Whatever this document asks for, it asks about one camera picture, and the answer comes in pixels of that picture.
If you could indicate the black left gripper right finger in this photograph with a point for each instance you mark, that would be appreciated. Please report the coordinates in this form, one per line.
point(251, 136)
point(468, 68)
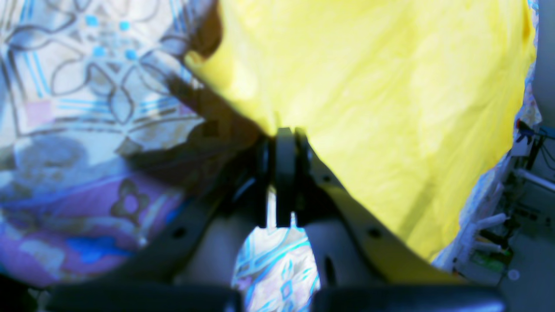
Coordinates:
point(362, 266)

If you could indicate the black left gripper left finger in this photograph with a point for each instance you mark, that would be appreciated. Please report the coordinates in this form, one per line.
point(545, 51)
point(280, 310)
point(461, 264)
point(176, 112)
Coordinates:
point(189, 266)

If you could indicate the yellow T-shirt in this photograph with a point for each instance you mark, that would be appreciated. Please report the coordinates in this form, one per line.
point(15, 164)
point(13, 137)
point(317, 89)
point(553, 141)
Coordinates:
point(408, 102)

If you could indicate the patterned blue tile tablecloth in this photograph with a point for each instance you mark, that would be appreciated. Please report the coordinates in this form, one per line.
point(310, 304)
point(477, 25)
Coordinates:
point(105, 135)

